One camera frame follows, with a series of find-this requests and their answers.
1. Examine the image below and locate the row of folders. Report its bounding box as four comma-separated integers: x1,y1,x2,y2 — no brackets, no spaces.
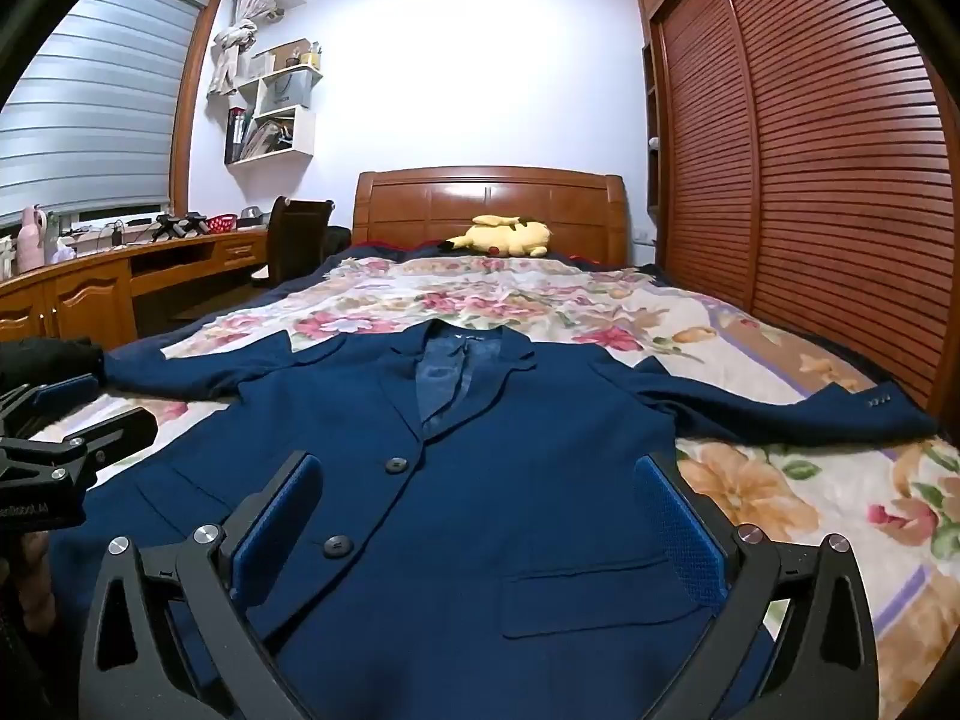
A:
225,106,257,164

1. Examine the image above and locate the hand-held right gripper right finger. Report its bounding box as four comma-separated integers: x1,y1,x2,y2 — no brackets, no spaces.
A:
634,451,880,720

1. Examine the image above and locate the grey paper bag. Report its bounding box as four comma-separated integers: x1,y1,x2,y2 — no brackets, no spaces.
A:
259,67,312,117

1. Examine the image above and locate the wooden window frame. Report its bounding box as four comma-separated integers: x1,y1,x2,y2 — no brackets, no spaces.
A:
120,0,226,217

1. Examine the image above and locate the floral blanket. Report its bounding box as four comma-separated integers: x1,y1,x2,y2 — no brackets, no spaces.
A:
30,255,960,720

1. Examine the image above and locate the white wall shelf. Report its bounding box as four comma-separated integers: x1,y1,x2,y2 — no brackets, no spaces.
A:
225,41,325,166

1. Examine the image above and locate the yellow plush toy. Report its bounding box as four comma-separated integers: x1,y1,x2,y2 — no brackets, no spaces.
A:
439,214,554,259

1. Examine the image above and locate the grey window blind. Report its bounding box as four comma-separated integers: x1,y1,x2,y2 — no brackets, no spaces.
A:
0,0,207,230

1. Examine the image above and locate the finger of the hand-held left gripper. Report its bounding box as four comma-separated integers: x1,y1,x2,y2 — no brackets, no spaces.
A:
0,371,104,436
71,406,160,478

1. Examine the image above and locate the wooden bed headboard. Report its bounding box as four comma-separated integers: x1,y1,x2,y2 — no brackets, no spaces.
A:
352,169,627,267

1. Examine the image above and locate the louvred wooden wardrobe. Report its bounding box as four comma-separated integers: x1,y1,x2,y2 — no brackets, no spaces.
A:
636,0,960,428

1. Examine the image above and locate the dark cloth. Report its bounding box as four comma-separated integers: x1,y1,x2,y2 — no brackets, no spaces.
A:
0,337,104,392

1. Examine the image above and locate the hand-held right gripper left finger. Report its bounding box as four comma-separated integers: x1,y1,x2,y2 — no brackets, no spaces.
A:
79,450,323,720

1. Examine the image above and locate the person's left hand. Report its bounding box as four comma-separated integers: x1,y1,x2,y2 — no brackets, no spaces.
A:
15,532,53,617

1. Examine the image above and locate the navy blue suit jacket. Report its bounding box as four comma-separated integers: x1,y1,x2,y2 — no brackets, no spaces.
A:
52,321,942,720

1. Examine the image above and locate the pink bottle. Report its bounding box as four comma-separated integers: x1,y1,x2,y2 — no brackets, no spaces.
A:
19,204,50,271

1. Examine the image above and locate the wooden desk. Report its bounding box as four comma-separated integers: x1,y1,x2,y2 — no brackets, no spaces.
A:
0,229,271,350

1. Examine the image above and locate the dark desk chair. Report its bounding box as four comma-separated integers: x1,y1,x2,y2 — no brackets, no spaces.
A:
266,196,335,287

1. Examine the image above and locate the beige tied curtain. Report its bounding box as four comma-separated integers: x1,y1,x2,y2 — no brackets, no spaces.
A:
206,0,286,98

